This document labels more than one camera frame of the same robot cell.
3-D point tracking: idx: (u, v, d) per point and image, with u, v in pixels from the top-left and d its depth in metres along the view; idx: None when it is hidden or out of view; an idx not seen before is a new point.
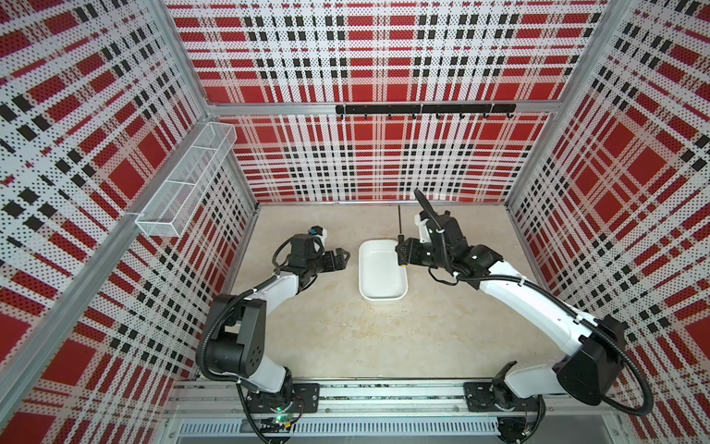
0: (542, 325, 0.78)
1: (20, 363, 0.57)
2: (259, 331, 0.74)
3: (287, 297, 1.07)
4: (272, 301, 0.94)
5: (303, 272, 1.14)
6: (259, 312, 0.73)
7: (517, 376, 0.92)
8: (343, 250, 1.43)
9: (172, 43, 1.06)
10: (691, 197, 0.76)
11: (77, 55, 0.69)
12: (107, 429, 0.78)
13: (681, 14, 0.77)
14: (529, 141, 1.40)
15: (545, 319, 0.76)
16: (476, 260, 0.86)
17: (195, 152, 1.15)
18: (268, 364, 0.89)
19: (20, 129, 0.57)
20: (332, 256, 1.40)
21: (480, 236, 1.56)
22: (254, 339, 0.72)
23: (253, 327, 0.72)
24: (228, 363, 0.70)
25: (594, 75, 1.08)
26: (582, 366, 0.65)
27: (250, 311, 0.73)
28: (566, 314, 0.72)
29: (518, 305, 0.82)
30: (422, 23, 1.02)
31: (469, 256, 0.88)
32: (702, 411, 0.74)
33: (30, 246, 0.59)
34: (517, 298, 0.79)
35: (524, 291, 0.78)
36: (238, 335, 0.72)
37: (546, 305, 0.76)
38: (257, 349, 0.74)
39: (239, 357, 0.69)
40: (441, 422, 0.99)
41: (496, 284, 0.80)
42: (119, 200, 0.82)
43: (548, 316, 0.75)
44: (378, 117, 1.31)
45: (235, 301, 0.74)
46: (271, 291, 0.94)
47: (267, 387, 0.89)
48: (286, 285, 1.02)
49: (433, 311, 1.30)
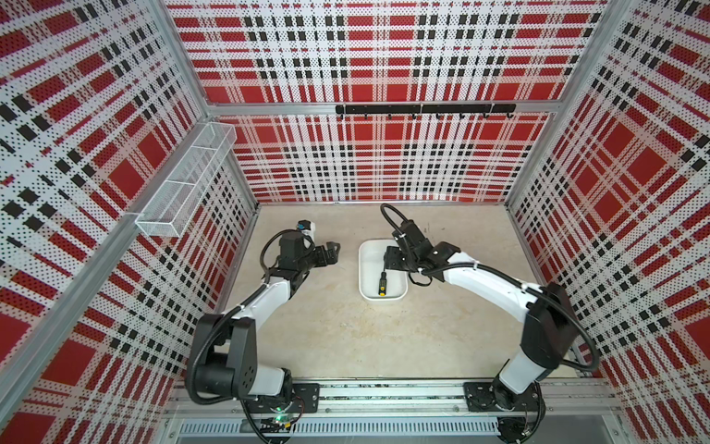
0: (501, 302, 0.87)
1: (20, 362, 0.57)
2: (250, 351, 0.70)
3: (280, 304, 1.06)
4: (262, 314, 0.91)
5: (295, 274, 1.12)
6: (248, 330, 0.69)
7: (508, 373, 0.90)
8: (333, 243, 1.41)
9: (172, 43, 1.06)
10: (691, 197, 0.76)
11: (77, 55, 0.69)
12: (107, 429, 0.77)
13: (681, 14, 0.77)
14: (529, 141, 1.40)
15: (500, 295, 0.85)
16: (437, 255, 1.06)
17: (195, 152, 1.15)
18: (264, 373, 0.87)
19: (20, 129, 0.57)
20: (324, 251, 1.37)
21: (481, 237, 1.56)
22: (245, 359, 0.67)
23: (242, 347, 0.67)
24: (220, 388, 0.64)
25: (594, 75, 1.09)
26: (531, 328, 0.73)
27: (238, 330, 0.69)
28: (514, 288, 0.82)
29: (475, 288, 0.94)
30: (422, 23, 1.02)
31: (433, 253, 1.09)
32: (701, 411, 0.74)
33: (30, 246, 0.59)
34: (476, 280, 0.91)
35: (480, 274, 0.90)
36: (229, 355, 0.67)
37: (499, 281, 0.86)
38: (250, 368, 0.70)
39: (232, 380, 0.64)
40: (441, 422, 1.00)
41: (457, 271, 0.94)
42: (119, 200, 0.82)
43: (502, 291, 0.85)
44: (378, 117, 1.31)
45: (222, 322, 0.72)
46: (261, 306, 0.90)
47: (266, 391, 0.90)
48: (275, 292, 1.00)
49: (433, 311, 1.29)
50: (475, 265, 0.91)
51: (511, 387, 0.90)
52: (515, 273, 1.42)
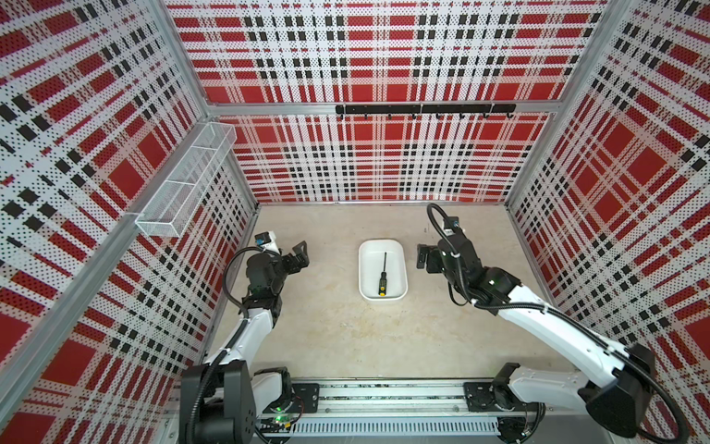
0: (569, 355, 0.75)
1: (20, 362, 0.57)
2: (246, 394, 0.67)
3: (265, 332, 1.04)
4: (249, 349, 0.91)
5: (275, 302, 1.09)
6: (240, 375, 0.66)
7: (524, 388, 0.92)
8: (300, 247, 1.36)
9: (172, 43, 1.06)
10: (691, 197, 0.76)
11: (77, 55, 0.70)
12: (107, 429, 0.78)
13: (681, 14, 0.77)
14: (529, 141, 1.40)
15: (572, 350, 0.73)
16: (493, 285, 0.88)
17: (195, 152, 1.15)
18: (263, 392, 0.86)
19: (20, 129, 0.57)
20: (292, 256, 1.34)
21: (480, 237, 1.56)
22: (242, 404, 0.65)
23: (238, 393, 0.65)
24: (221, 438, 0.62)
25: (594, 75, 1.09)
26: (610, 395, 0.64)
27: (229, 377, 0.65)
28: (596, 346, 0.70)
29: (536, 332, 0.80)
30: (422, 23, 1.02)
31: (486, 281, 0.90)
32: (701, 411, 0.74)
33: (30, 246, 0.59)
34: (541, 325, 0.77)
35: (549, 320, 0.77)
36: (225, 403, 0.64)
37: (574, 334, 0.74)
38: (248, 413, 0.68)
39: (232, 427, 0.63)
40: (441, 422, 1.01)
41: (518, 311, 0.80)
42: (118, 200, 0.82)
43: (576, 346, 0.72)
44: (378, 117, 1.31)
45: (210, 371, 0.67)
46: (246, 344, 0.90)
47: (270, 396, 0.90)
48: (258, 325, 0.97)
49: (433, 311, 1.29)
50: (544, 307, 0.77)
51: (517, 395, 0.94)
52: (515, 272, 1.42)
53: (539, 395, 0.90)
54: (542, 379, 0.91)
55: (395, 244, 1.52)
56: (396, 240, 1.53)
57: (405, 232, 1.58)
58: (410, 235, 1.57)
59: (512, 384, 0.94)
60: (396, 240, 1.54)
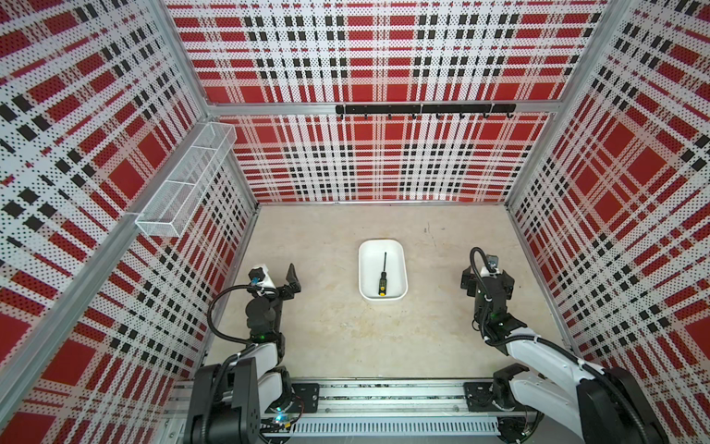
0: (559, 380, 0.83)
1: (20, 362, 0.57)
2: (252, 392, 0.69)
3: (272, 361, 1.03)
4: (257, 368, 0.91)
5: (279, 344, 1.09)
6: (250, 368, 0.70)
7: (525, 392, 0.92)
8: (292, 277, 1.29)
9: (172, 43, 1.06)
10: (691, 197, 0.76)
11: (77, 55, 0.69)
12: (107, 428, 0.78)
13: (681, 14, 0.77)
14: (529, 141, 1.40)
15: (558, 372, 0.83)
16: (502, 326, 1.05)
17: (195, 152, 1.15)
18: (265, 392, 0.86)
19: (20, 129, 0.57)
20: (285, 286, 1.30)
21: (480, 237, 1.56)
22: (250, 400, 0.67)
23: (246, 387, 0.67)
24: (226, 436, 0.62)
25: (594, 75, 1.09)
26: (589, 413, 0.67)
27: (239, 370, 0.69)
28: (571, 363, 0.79)
29: (535, 362, 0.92)
30: (422, 23, 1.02)
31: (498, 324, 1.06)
32: (701, 411, 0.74)
33: (30, 246, 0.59)
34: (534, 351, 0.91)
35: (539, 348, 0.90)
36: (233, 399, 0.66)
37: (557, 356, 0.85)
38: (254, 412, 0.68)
39: (238, 424, 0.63)
40: (441, 422, 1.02)
41: (517, 342, 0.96)
42: (119, 200, 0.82)
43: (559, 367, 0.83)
44: (378, 117, 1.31)
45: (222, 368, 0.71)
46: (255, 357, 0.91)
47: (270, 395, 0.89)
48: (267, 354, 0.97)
49: (433, 311, 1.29)
50: (536, 339, 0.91)
51: (513, 395, 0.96)
52: (515, 273, 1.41)
53: (534, 401, 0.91)
54: (546, 389, 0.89)
55: (396, 244, 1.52)
56: (396, 240, 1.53)
57: (405, 232, 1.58)
58: (410, 235, 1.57)
59: (511, 381, 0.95)
60: (396, 240, 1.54)
